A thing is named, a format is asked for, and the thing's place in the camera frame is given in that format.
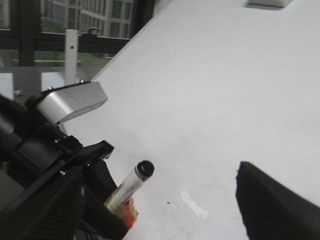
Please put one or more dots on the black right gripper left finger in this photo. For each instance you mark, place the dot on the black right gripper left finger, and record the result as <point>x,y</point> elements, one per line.
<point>56,210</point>

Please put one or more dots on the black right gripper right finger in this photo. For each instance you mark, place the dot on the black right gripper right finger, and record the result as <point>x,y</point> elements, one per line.
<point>271,211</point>

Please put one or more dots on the white black-tip whiteboard marker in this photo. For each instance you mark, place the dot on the white black-tip whiteboard marker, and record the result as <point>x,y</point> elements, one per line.
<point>121,202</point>

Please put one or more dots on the white whiteboard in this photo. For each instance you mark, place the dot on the white whiteboard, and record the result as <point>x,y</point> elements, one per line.
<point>205,85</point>

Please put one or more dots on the white eraser block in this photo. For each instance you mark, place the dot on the white eraser block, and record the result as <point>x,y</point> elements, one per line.
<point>269,3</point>

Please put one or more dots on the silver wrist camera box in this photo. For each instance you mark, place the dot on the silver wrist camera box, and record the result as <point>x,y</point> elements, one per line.
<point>66,103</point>

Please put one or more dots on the white post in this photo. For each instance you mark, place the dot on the white post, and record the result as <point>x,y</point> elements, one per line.
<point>71,54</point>

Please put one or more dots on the dark window frame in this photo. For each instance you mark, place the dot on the dark window frame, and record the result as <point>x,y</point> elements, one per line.
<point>36,29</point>

